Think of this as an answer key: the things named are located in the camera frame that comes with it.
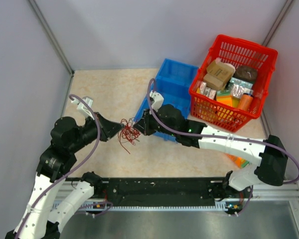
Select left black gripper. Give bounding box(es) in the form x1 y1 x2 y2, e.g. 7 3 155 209
69 111 125 152

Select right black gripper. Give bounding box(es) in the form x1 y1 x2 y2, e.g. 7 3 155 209
134 107 178 137

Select red wire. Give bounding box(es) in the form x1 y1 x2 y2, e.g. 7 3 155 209
117 117 142 155

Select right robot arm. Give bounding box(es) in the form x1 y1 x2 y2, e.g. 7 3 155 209
133 104 288 197

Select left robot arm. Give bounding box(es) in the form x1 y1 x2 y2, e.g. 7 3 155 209
5 113 124 239

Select blue three-compartment bin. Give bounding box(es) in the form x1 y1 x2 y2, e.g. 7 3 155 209
135 59 205 148

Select silver foil packets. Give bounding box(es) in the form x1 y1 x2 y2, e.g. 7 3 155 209
196 81 216 100

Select lower brown cardboard box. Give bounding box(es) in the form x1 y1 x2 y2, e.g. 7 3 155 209
203 74 227 91

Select brown cardboard box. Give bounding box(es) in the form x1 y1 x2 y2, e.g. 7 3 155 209
206 58 235 83
203 74 227 91

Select yellow sponge pack in basket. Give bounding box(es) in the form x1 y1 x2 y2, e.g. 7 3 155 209
216 90 240 108

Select upper brown cardboard box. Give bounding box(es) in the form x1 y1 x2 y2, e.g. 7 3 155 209
206 58 235 83

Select teal tissue pack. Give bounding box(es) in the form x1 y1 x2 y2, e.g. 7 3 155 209
228 77 253 99

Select orange yellow sponge pack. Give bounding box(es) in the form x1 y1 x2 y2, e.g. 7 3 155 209
226 154 249 168

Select orange bottle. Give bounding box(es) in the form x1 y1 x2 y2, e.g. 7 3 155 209
237 93 254 112

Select dark brown round item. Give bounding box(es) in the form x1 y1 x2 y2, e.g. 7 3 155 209
233 65 258 82

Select red plastic basket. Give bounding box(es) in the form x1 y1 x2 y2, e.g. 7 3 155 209
189 35 278 132

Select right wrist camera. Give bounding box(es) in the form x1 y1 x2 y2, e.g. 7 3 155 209
149 91 164 111

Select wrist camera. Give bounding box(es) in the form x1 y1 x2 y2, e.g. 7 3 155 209
71 96 94 118
149 91 164 111

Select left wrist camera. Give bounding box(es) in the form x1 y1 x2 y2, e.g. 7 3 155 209
71 96 94 118

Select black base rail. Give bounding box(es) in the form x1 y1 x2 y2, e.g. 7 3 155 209
64 177 242 207

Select white cable duct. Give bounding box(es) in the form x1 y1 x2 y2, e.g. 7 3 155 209
54 201 230 212

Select left aluminium corner post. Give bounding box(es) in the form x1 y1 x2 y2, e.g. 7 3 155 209
27 0 74 77

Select aluminium corner post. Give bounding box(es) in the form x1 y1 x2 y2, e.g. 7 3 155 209
262 0 295 47
27 0 74 77

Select right aluminium corner post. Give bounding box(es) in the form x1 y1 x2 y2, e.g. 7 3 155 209
262 0 295 47

